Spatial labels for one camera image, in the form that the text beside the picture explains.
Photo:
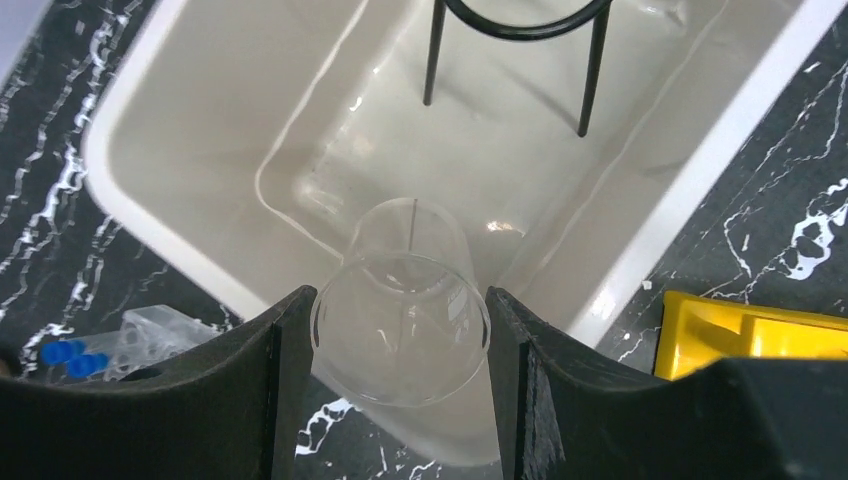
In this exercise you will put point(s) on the blue capped test tube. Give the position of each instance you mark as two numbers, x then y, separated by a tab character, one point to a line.
85	365

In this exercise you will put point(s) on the yellow test tube rack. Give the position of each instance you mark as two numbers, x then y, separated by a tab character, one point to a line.
697	331

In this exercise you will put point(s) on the clear acrylic tube rack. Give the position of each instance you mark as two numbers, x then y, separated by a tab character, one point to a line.
149	335

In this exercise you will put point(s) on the black wire ring stand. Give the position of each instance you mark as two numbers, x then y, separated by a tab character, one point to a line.
595	12

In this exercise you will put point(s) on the clear glass beaker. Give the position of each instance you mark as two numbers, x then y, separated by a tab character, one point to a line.
402	321

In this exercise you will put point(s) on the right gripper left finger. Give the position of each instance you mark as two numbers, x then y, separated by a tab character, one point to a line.
226	409

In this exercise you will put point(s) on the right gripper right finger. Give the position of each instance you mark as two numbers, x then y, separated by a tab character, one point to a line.
565	411

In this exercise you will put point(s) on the white plastic bin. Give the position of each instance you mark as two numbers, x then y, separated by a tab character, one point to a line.
242	140

